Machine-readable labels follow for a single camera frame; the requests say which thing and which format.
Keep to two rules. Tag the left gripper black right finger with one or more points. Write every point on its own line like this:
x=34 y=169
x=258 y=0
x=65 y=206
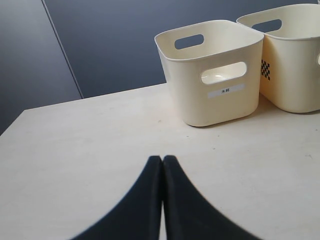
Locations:
x=188 y=215

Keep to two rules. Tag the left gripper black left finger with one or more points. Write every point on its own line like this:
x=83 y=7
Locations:
x=138 y=214

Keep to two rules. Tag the left cream plastic bin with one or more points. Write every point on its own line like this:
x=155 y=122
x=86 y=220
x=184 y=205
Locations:
x=212 y=69

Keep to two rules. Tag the cream plastic bin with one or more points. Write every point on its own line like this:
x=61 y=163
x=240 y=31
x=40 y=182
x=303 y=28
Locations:
x=290 y=62
x=212 y=69

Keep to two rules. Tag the middle cream plastic bin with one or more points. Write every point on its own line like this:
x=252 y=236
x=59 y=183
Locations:
x=290 y=62

